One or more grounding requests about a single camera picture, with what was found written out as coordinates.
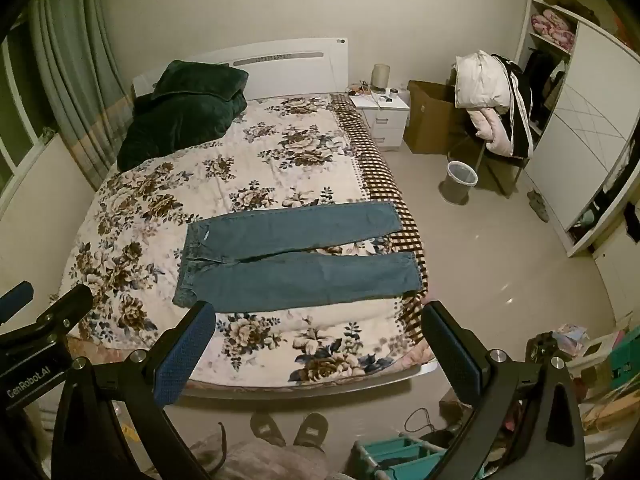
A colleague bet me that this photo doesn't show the black jacket with white stripes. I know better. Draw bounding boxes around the black jacket with white stripes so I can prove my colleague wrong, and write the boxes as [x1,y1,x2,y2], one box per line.
[492,53,535,158]

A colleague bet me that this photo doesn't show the teal storage basket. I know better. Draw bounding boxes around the teal storage basket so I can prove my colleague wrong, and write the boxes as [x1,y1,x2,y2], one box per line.
[352,437,451,480]

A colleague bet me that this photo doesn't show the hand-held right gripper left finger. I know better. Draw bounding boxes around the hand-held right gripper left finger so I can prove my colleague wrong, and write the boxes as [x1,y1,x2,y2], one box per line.
[50,300,217,480]

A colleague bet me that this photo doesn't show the dark hanging clothes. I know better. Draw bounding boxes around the dark hanging clothes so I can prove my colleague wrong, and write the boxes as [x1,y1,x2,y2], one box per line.
[522,50,568,131]

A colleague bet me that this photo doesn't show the grey trash bin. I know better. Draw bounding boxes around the grey trash bin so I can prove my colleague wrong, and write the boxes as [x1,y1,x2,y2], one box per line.
[440,161,479,206]

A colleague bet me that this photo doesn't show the pinkish grey cloth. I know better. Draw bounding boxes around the pinkish grey cloth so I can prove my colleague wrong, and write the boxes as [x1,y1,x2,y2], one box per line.
[190,440,331,480]

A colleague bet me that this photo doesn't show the pink floral bedding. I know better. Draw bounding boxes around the pink floral bedding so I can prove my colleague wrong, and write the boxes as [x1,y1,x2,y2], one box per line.
[531,7,576,48]

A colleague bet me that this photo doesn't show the white wardrobe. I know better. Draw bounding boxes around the white wardrobe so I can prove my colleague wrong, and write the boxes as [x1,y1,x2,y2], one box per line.
[512,0,640,258]

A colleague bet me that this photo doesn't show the grey green curtain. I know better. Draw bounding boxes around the grey green curtain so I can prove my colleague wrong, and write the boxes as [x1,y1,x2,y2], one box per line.
[27,0,136,191]

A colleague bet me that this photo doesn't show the wooden chair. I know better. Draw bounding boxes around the wooden chair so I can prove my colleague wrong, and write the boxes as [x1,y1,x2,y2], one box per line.
[447,135,526,198]

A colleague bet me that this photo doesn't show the white puffy jacket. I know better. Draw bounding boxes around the white puffy jacket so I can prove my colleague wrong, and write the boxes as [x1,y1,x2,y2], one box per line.
[454,50,511,110]

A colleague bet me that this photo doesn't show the floral blanket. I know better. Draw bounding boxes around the floral blanket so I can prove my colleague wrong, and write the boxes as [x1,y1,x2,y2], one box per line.
[60,92,436,386]

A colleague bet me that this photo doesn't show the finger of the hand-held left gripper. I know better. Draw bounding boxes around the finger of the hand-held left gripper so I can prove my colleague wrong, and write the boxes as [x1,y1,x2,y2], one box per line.
[0,282,34,323]
[0,285,94,350]

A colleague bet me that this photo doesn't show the white bed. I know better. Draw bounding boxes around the white bed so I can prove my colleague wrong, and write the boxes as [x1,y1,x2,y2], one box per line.
[131,37,441,401]

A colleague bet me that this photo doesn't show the white nightstand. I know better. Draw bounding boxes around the white nightstand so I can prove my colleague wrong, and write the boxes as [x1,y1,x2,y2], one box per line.
[348,91,411,151]

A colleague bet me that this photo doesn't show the black floor cable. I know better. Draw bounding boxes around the black floor cable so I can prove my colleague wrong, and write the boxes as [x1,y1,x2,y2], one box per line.
[402,407,451,436]

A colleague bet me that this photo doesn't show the brown plaid bed sheet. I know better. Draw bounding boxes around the brown plaid bed sheet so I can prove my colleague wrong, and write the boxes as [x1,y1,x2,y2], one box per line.
[332,94,432,351]

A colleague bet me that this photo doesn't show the cardboard box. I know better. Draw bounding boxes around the cardboard box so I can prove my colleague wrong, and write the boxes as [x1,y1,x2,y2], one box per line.
[404,80,481,155]

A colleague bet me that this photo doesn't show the dark green blanket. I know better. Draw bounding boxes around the dark green blanket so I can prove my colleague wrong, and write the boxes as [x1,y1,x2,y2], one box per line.
[116,60,249,173]

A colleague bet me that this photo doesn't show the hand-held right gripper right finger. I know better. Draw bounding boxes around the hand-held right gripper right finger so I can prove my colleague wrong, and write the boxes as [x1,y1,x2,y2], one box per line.
[421,300,587,480]

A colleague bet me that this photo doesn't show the teal box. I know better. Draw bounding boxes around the teal box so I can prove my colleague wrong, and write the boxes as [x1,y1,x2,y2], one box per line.
[610,327,640,381]

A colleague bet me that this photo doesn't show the pink jacket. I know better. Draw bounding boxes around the pink jacket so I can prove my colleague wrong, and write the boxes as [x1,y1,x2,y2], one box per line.
[467,106,516,157]

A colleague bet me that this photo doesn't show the blue denim pants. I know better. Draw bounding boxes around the blue denim pants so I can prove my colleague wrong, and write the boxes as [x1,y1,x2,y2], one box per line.
[172,200,423,311]

